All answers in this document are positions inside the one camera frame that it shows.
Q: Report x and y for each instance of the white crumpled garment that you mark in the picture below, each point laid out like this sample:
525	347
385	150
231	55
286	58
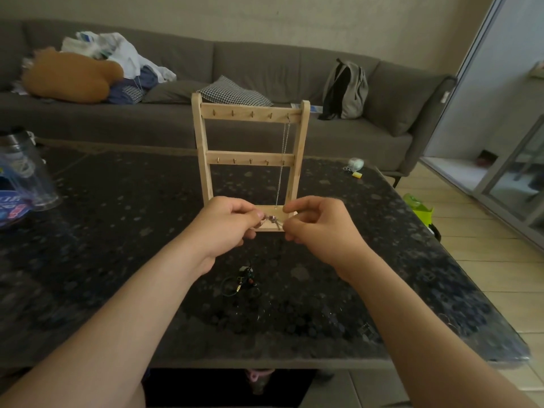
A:
127	55

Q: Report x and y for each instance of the person's right forearm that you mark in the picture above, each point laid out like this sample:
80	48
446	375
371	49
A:
425	339

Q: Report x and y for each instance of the dark shoe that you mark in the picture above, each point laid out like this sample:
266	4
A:
487	158

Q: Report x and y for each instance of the wooden jewelry stand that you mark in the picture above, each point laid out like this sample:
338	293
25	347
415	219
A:
246	112

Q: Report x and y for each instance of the small black object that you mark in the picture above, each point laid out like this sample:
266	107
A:
436	232

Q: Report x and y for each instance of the grey backpack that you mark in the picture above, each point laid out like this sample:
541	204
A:
355	94

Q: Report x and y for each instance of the brown plush toy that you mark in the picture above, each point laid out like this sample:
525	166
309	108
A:
70	76

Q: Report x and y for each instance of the grey flat cushion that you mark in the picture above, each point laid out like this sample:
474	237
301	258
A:
172	91

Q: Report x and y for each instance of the clear plastic tumbler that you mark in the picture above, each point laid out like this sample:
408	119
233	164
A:
29	178

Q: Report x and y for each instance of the blue printed packet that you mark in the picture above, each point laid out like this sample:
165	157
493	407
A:
12	210

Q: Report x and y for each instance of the green bag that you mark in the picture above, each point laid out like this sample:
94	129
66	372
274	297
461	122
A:
418	210

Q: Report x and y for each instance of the person's right hand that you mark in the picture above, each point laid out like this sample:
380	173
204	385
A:
331	233

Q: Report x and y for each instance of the blue crumpled garment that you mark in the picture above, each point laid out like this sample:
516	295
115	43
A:
148	78

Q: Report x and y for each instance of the checkered pillow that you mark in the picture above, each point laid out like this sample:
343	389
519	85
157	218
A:
231	94

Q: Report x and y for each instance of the grey fabric sofa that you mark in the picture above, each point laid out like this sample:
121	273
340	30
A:
267	61

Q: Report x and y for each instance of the person's left hand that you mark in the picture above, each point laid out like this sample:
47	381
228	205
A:
221	229

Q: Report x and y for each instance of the person's left forearm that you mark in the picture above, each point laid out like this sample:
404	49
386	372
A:
114	331

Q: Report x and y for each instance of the pink item under table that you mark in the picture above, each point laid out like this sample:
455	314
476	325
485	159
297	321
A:
257	375

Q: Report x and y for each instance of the sliding glass door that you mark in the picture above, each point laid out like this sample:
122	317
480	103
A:
493	93

